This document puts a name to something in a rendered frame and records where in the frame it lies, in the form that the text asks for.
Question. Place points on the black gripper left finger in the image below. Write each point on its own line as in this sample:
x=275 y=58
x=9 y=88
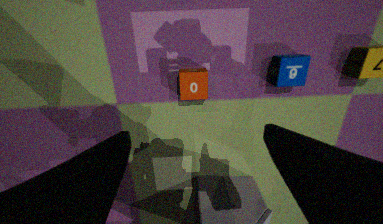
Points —
x=78 y=191

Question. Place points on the orange block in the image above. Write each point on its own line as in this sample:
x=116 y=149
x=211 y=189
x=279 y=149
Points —
x=193 y=84

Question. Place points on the blue block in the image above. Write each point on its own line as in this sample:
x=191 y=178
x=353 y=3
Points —
x=289 y=70

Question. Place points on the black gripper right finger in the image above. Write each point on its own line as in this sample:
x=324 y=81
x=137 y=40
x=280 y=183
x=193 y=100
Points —
x=330 y=185

